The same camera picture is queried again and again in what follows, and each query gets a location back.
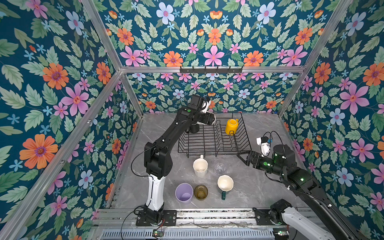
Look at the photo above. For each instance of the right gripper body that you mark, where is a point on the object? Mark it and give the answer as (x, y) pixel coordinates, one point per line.
(265, 164)

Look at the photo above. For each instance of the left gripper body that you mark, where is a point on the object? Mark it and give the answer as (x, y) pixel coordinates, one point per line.
(197, 110)

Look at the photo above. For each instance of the clear glass cup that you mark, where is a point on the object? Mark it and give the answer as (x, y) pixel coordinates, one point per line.
(220, 168)

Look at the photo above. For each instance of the cream mug green handle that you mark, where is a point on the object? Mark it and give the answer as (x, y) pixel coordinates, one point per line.
(225, 184)

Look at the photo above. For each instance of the yellow mug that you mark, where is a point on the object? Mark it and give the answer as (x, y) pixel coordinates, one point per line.
(232, 127)

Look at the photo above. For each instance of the red interior white mug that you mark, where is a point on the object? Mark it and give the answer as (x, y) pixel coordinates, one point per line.
(208, 117)

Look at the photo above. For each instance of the black mug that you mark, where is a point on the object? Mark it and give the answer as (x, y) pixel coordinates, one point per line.
(194, 129)

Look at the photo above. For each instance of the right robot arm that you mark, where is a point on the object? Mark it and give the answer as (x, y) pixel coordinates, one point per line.
(282, 163)

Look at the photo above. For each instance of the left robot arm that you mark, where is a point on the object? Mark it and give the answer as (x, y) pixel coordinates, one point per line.
(157, 155)

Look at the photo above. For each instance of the olive green glass cup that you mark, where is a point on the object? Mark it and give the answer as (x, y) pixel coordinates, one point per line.
(201, 192)

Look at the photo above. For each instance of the lilac plastic cup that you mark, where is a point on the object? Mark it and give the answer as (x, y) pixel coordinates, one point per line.
(184, 193)

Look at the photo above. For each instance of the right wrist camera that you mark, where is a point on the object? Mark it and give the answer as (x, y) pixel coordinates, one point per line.
(264, 144)

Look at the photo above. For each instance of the black wire dish rack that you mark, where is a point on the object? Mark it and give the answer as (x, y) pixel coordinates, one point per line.
(213, 140)

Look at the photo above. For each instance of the cream mug with handle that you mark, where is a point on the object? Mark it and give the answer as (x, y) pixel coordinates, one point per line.
(200, 167)

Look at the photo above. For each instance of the black wall hook rail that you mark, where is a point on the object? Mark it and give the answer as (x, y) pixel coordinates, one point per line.
(211, 70)

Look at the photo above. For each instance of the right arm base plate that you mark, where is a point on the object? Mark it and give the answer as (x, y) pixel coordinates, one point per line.
(267, 216)

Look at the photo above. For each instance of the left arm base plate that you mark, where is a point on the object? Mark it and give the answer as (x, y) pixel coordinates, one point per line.
(155, 219)

